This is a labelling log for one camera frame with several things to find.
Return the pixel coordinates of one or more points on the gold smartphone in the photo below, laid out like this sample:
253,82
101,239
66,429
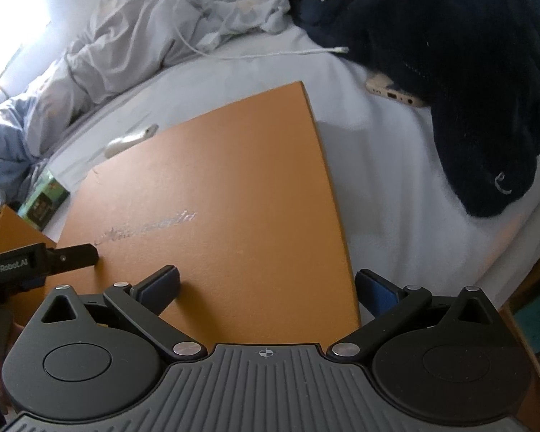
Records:
393,92

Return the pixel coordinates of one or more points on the dark navy printed hoodie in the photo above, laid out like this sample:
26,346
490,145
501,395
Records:
454,76

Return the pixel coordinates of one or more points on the white bed sheet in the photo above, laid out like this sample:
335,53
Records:
387,166

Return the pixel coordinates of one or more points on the small white case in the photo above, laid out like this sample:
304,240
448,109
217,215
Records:
130,140

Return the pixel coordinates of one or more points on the green printed packet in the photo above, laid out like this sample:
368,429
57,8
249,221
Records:
42,200

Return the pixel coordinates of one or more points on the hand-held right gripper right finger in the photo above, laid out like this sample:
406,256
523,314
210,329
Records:
380,291

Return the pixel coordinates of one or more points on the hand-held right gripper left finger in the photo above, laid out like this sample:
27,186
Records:
158,287

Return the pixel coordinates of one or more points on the small orange cardboard box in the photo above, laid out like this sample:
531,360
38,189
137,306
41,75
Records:
9,231

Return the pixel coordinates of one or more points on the wooden bed frame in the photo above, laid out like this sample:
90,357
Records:
528,337

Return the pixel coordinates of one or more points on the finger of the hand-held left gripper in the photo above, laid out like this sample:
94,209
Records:
74,256

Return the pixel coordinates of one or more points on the crumpled white duvet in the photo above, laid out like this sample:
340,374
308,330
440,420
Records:
130,40

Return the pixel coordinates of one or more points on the large orange cardboard box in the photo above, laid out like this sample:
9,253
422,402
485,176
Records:
216,198

